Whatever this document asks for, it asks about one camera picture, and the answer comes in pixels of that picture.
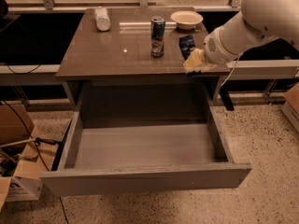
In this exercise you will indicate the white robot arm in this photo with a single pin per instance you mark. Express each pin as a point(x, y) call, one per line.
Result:
point(258, 22)

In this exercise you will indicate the blue energy drink can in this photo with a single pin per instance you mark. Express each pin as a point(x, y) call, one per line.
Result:
point(157, 28)

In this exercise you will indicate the cardboard box right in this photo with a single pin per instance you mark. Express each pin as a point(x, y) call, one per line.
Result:
point(291, 106)

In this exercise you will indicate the open grey drawer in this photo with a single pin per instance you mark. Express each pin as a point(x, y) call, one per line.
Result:
point(144, 138)

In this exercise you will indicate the open cardboard box left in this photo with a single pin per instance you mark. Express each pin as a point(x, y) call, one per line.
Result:
point(25, 155)

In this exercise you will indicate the white paper bowl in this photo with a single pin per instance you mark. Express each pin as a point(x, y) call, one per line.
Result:
point(186, 20)

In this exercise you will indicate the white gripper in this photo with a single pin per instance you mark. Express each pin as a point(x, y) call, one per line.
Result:
point(214, 50)

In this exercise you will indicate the dark blue rxbar snack bar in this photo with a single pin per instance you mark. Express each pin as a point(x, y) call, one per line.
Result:
point(186, 45)

